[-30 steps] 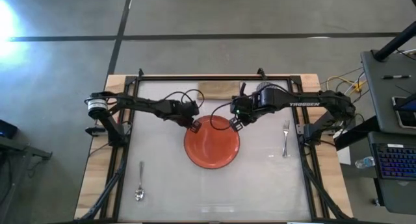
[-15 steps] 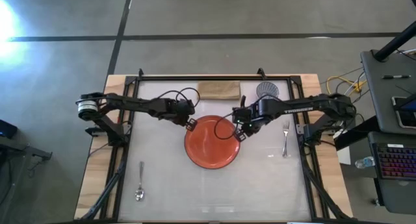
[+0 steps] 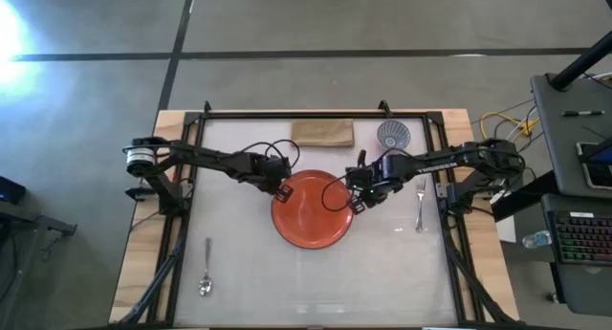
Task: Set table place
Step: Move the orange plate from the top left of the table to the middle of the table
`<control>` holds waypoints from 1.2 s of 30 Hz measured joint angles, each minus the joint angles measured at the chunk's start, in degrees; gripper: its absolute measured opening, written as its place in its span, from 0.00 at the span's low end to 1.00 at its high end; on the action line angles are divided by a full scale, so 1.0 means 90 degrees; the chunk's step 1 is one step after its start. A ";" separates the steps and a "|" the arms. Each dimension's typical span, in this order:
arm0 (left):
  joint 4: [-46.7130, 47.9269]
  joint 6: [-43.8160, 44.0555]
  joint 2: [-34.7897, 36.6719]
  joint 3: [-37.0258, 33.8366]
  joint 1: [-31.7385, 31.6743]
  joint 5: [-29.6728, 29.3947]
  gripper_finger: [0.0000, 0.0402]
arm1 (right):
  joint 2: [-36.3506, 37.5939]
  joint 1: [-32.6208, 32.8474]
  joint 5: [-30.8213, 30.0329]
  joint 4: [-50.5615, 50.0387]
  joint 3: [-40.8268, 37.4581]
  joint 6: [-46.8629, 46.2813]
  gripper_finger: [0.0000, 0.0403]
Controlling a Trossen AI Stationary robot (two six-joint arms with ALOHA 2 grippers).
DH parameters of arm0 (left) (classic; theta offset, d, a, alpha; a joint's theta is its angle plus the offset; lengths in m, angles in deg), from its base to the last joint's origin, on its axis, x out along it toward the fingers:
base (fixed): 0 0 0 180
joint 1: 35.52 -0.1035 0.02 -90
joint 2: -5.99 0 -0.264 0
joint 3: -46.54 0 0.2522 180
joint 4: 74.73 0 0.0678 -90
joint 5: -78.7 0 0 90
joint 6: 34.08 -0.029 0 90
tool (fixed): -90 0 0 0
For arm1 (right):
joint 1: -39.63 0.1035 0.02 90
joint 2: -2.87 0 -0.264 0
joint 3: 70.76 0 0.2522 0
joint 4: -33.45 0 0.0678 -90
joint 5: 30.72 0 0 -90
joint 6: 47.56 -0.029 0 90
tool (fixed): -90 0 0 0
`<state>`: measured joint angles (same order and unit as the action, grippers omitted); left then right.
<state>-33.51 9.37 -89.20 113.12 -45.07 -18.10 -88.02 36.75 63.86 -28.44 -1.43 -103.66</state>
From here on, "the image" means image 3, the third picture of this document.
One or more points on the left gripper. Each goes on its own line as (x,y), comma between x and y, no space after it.
(273,171)

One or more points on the dark grey side desk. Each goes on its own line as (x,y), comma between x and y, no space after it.
(559,148)

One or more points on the orange round plate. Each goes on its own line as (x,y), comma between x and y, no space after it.
(306,220)

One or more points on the black floor stand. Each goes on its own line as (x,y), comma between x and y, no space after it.
(28,225)

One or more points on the backlit rainbow keyboard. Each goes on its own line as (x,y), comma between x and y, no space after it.
(585,236)

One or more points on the white box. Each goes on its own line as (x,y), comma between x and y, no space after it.
(506,227)

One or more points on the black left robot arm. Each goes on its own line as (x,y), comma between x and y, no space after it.
(210,156)

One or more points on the clear plastic water bottle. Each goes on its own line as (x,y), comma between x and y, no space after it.
(535,239)

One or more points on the black pole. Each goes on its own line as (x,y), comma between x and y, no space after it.
(581,62)

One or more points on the blue striped patterned bowl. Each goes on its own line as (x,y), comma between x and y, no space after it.
(393,134)

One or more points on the tablet with blue screen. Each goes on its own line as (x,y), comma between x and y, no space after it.
(597,165)

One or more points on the silver metal spoon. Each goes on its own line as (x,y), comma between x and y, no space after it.
(206,272)

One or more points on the black pen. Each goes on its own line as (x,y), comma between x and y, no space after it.
(583,113)

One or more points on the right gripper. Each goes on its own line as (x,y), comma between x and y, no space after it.
(370,179)

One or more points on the brown folded napkin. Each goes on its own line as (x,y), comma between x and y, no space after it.
(322,132)

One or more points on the black aluminium table frame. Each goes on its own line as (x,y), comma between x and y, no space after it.
(311,115)

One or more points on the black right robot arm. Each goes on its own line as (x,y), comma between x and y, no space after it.
(459,159)

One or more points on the silver metal fork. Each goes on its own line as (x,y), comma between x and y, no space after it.
(420,201)

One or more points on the dark grey laptop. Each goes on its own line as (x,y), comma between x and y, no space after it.
(583,282)

